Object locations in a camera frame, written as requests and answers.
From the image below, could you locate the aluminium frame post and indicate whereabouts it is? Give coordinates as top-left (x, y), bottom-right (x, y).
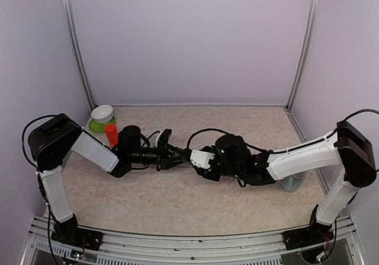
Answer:
top-left (62, 0), bottom-right (97, 110)
top-left (286, 0), bottom-right (319, 113)

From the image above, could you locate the white bowl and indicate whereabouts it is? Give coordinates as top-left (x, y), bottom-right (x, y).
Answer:
top-left (91, 104), bottom-right (114, 124)

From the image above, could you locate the light blue mug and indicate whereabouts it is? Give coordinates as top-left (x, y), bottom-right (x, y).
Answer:
top-left (281, 172), bottom-right (307, 193)

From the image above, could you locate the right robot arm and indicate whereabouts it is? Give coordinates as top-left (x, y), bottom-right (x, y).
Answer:
top-left (189, 121), bottom-right (377, 244)

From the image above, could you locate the green plate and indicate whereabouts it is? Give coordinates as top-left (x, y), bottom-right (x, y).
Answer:
top-left (88, 116), bottom-right (117, 133)

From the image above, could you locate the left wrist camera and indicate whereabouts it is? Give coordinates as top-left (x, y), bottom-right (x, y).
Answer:
top-left (155, 129), bottom-right (172, 151)

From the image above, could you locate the left aluminium frame post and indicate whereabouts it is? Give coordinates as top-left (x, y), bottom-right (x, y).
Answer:
top-left (62, 0), bottom-right (97, 110)

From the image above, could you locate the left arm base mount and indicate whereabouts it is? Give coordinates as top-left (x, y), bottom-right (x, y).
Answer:
top-left (52, 214), bottom-right (103, 251)

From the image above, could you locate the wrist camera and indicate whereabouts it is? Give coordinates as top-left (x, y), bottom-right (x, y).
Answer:
top-left (189, 150), bottom-right (216, 170)
top-left (155, 129), bottom-right (172, 151)

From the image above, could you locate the right aluminium frame post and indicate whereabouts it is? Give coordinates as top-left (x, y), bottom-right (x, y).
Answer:
top-left (286, 0), bottom-right (319, 113)

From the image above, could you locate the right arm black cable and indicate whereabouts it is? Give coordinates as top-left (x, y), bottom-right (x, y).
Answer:
top-left (186, 108), bottom-right (379, 156)

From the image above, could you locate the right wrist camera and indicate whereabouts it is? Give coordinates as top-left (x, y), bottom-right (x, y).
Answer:
top-left (189, 150), bottom-right (216, 170)

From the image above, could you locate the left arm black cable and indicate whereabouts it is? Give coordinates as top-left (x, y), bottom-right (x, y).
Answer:
top-left (21, 114), bottom-right (60, 171)

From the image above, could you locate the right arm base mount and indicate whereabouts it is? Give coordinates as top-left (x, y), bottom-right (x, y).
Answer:
top-left (282, 218), bottom-right (334, 250)

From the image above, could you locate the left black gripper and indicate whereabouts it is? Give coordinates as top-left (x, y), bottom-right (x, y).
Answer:
top-left (129, 141), bottom-right (187, 171)

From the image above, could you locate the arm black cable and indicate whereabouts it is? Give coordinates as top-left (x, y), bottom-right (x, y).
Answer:
top-left (21, 114), bottom-right (60, 171)
top-left (186, 108), bottom-right (379, 156)

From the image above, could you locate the front aluminium rail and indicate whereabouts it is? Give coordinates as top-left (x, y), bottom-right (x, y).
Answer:
top-left (20, 214), bottom-right (365, 265)

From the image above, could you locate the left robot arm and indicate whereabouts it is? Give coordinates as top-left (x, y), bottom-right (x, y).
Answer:
top-left (21, 113), bottom-right (190, 244)

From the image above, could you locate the red pill bottle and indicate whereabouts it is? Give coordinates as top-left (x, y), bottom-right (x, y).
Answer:
top-left (104, 124), bottom-right (118, 148)

